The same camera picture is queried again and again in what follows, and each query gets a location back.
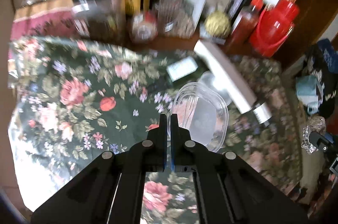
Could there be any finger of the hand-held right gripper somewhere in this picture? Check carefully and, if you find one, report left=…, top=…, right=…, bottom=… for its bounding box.
left=328, top=157, right=338, bottom=177
left=308, top=131, right=338, bottom=154

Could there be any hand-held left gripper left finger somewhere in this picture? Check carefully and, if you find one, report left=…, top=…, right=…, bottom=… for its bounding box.
left=30, top=114, right=167, bottom=224

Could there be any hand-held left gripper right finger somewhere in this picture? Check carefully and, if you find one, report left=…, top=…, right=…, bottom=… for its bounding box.
left=170, top=113, right=309, bottom=224

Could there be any silver foil wrapper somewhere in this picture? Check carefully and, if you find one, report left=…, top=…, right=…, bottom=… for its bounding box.
left=302, top=115, right=327, bottom=155

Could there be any clear plastic container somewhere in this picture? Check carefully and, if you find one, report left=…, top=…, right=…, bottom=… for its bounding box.
left=173, top=82, right=229, bottom=154

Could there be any white tube black cap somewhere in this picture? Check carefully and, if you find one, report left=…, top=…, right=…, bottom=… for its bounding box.
left=252, top=103, right=273, bottom=126

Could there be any small white green packet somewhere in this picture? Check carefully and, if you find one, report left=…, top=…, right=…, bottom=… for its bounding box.
left=166, top=56, right=199, bottom=82

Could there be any long white box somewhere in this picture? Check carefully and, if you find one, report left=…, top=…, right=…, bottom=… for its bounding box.
left=194, top=40, right=257, bottom=113

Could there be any pile of clothes and bags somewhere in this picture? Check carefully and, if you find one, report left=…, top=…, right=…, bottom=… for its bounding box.
left=303, top=42, right=338, bottom=119

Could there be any light blue bag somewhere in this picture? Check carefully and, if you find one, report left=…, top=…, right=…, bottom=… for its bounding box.
left=295, top=74, right=322, bottom=109

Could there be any blue patterned cloth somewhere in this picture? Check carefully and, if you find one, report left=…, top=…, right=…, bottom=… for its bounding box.
left=316, top=38, right=338, bottom=72

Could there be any floral tablecloth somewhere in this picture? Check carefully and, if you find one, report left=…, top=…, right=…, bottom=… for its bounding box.
left=7, top=36, right=304, bottom=224

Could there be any red thermos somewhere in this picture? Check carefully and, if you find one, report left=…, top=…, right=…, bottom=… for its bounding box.
left=248, top=0, right=300, bottom=57

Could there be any small glass jar red lid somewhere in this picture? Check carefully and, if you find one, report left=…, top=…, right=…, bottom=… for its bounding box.
left=130, top=12, right=159, bottom=43

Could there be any dark wooden door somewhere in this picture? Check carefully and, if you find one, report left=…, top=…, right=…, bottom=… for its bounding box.
left=275, top=0, right=338, bottom=66

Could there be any red sauce bottle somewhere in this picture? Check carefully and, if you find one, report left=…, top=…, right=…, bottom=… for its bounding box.
left=226, top=0, right=266, bottom=56

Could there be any gold ball ornament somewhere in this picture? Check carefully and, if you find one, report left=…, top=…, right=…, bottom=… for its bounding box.
left=204, top=10, right=232, bottom=38

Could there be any dark lidded jar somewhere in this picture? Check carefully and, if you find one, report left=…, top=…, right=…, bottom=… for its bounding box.
left=73, top=0, right=125, bottom=43

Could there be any black framed box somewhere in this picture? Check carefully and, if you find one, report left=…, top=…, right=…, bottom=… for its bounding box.
left=226, top=0, right=254, bottom=22

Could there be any maroon striped cloth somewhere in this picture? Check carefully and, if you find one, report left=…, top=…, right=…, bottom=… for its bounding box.
left=10, top=0, right=80, bottom=40

